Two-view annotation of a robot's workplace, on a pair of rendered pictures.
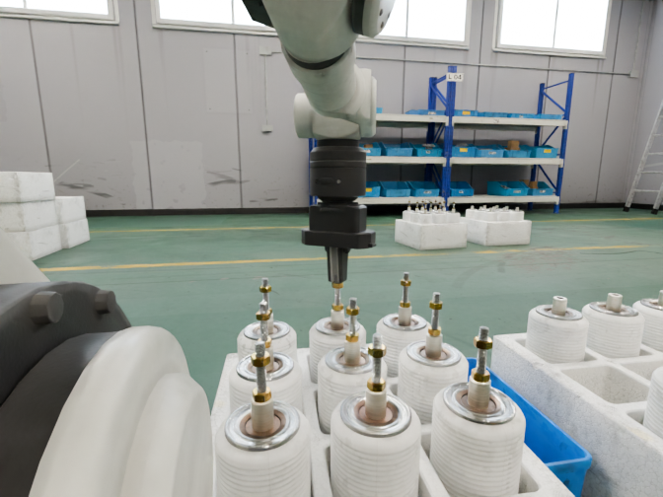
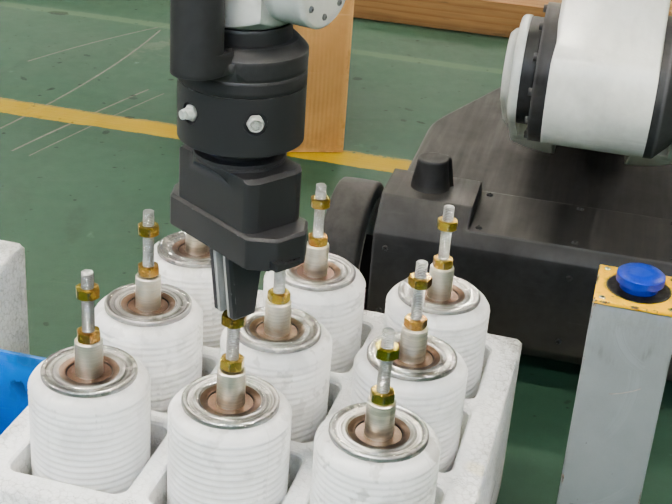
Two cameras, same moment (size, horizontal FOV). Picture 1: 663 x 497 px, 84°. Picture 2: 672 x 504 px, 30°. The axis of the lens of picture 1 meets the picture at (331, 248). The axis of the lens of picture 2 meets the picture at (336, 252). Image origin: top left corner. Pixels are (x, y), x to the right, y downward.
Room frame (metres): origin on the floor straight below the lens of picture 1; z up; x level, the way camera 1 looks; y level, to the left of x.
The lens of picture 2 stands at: (1.31, 0.37, 0.79)
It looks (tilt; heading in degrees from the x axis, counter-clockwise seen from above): 26 degrees down; 202
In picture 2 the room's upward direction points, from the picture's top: 4 degrees clockwise
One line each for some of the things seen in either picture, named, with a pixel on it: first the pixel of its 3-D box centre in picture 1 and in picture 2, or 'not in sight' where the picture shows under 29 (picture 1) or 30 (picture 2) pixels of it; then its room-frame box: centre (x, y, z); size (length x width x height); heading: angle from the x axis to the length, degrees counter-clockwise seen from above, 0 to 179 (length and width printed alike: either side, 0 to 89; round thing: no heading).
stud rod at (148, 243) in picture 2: (435, 319); (148, 250); (0.49, -0.15, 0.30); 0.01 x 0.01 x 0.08
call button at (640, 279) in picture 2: not in sight; (639, 282); (0.35, 0.25, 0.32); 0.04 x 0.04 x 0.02
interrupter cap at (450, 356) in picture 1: (433, 353); (148, 305); (0.49, -0.15, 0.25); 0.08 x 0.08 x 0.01
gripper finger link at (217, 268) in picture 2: (344, 263); (225, 267); (0.58, -0.02, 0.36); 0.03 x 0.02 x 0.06; 156
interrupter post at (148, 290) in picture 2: (433, 345); (148, 291); (0.49, -0.15, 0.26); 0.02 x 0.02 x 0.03
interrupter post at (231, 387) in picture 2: (337, 319); (231, 387); (0.58, -0.01, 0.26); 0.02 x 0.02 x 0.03
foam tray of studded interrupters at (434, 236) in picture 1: (429, 233); not in sight; (2.79, -0.76, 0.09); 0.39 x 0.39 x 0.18; 18
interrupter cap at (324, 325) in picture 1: (337, 326); (230, 401); (0.58, -0.01, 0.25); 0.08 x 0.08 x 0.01
